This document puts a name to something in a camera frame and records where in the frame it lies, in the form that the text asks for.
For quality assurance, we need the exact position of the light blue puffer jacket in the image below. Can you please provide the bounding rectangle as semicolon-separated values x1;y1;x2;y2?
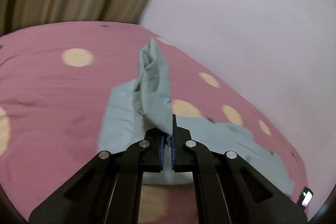
97;39;294;196

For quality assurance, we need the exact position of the pink polka-dot bed sheet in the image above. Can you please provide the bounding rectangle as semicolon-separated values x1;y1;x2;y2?
1;22;307;219

